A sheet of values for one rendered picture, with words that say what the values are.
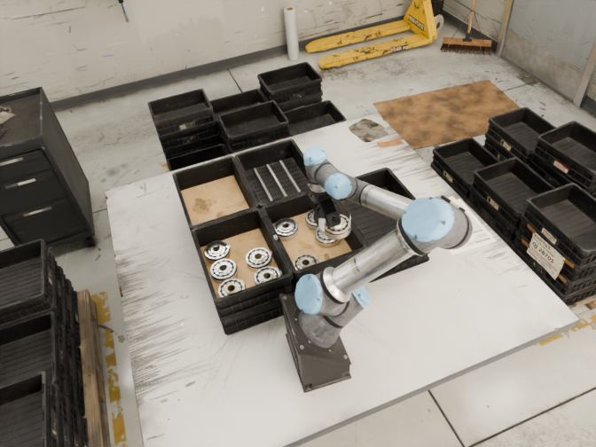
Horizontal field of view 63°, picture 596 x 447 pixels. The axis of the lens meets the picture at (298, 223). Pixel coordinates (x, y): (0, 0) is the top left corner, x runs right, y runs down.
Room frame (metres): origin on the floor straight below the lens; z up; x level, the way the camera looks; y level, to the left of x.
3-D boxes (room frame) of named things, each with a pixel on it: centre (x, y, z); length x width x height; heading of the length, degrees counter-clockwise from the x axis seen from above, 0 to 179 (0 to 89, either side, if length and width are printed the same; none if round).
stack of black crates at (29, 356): (1.20, 1.27, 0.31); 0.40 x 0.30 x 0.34; 17
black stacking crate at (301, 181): (1.74, 0.07, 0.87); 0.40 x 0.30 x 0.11; 17
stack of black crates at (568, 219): (1.58, -1.34, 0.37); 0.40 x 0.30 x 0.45; 17
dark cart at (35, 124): (2.51, 1.61, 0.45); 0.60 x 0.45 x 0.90; 17
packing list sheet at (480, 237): (1.51, -0.70, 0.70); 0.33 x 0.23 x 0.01; 17
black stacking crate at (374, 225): (1.45, -0.34, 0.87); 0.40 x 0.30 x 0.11; 17
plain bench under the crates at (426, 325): (1.49, 0.00, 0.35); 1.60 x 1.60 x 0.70; 17
